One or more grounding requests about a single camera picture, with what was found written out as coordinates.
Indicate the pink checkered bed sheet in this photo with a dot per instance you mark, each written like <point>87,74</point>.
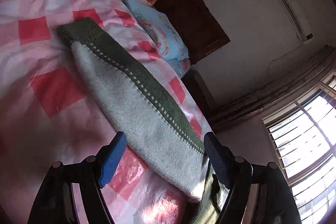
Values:
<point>49,114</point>

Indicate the blue floral pillow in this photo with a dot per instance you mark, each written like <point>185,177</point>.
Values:
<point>157,25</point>

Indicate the green and white knit sweater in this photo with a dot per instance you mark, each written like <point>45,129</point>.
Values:
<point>141,95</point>

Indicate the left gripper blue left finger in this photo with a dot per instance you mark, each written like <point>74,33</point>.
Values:
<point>109,157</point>

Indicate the dark curtain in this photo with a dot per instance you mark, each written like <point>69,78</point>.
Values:
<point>272,93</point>

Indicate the white wall air conditioner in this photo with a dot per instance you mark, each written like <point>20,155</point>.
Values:
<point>299,20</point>

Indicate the dark wooden headboard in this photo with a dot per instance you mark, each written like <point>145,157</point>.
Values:
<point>194,23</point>

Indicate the barred window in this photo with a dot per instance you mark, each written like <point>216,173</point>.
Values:
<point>303,136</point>

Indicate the dark wooden nightstand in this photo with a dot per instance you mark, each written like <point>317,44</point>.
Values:
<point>199,91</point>

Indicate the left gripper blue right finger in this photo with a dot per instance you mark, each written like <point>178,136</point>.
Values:
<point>220,159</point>

